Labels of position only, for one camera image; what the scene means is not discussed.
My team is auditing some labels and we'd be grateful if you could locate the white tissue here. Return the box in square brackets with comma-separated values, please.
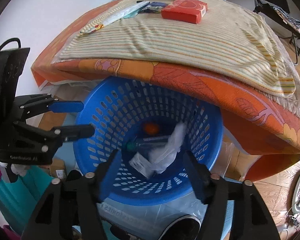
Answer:
[148, 122, 187, 174]

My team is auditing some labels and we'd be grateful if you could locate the clear plastic bottle teal cap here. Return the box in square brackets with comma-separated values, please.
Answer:
[126, 135, 170, 152]

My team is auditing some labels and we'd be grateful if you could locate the long white plastic package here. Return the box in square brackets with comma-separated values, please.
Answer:
[79, 1, 150, 35]

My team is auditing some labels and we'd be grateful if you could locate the blue snack wrapper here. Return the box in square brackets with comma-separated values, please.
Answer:
[140, 2, 168, 14]

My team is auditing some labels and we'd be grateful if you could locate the red cardboard box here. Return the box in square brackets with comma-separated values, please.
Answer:
[161, 0, 208, 24]

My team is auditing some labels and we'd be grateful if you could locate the green white carton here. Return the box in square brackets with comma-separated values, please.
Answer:
[129, 152, 154, 179]

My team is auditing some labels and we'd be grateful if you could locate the teal bag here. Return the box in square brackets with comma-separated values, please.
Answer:
[0, 166, 52, 235]

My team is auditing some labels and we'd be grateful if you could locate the blue plastic laundry basket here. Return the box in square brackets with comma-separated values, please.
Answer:
[73, 77, 223, 206]

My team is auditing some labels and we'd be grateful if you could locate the orange floral bedsheet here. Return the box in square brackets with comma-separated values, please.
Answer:
[31, 0, 300, 180]

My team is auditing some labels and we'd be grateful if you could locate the striped yellow towel blanket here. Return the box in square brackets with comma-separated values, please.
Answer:
[58, 0, 297, 98]

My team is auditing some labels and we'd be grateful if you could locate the striped cloth on chair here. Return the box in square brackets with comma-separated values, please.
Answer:
[271, 5, 300, 29]

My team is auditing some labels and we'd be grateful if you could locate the black folding chair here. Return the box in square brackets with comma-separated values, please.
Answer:
[254, 0, 300, 65]

